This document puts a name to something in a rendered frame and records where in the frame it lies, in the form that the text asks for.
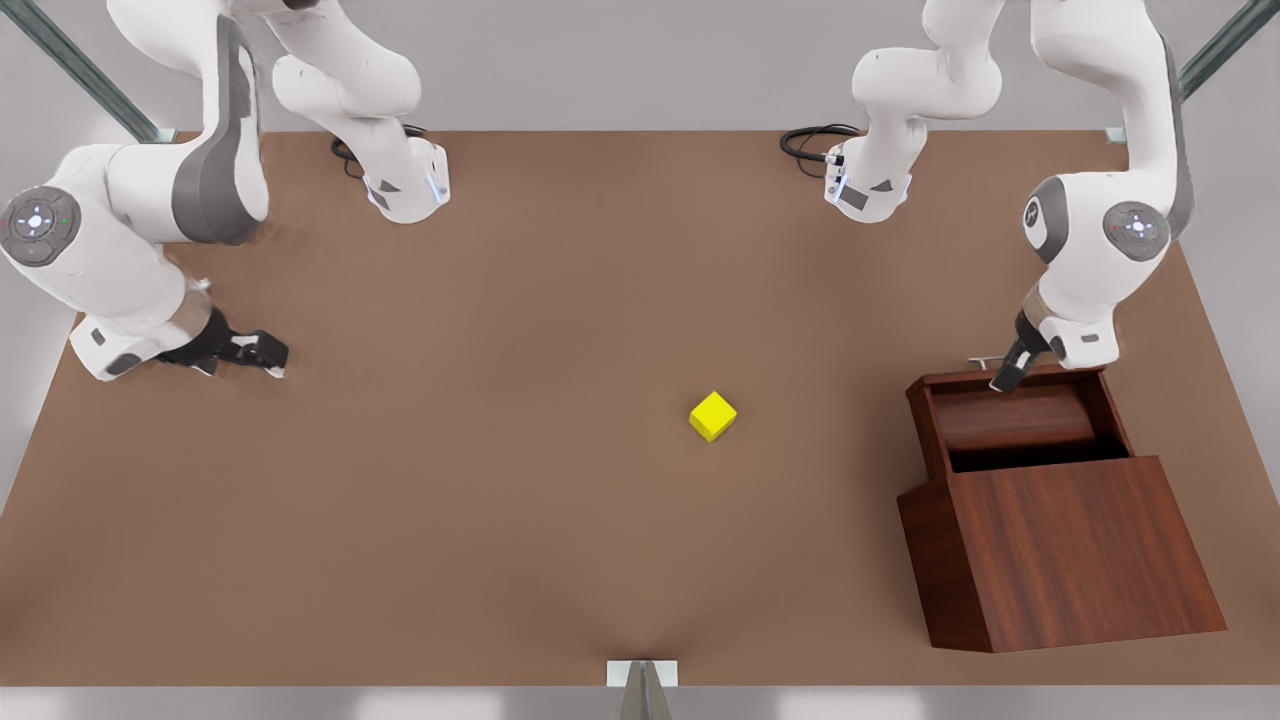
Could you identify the brown wooden drawer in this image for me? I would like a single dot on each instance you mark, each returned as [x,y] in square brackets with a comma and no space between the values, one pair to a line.
[1015,420]

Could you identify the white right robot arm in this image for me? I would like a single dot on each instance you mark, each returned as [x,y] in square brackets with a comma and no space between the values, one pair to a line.
[120,250]

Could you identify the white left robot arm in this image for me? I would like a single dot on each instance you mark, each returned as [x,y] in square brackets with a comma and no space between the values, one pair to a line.
[1100,260]

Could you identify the brown wooden cabinet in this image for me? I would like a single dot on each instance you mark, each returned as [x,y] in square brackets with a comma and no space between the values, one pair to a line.
[1070,550]

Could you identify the yellow cube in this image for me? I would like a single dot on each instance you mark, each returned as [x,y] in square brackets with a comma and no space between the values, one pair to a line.
[713,417]

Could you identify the silver frame post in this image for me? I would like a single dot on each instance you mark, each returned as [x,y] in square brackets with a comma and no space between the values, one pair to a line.
[80,70]
[642,690]
[1215,50]

